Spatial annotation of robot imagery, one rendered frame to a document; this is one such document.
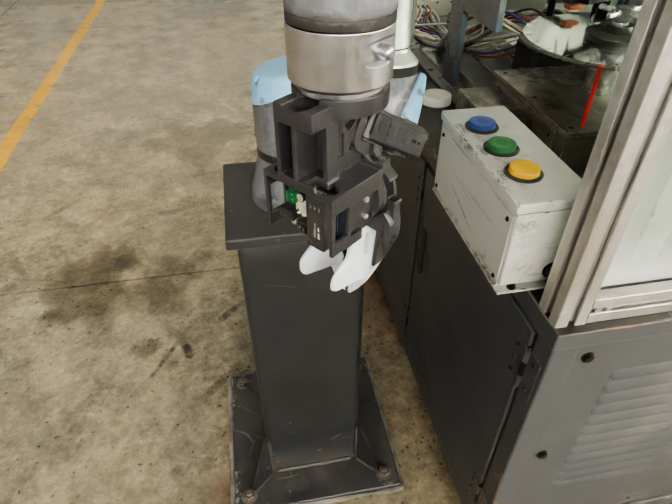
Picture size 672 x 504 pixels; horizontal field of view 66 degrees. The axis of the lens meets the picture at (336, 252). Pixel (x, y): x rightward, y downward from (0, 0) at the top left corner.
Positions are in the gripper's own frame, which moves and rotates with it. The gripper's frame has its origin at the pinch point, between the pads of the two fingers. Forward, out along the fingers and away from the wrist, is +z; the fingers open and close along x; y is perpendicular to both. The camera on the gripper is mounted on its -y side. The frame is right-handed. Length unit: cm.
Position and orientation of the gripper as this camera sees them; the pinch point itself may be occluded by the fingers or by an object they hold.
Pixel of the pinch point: (353, 275)
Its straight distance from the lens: 51.2
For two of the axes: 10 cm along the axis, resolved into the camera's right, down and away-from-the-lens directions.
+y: -6.5, 4.8, -5.9
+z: 0.0, 7.8, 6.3
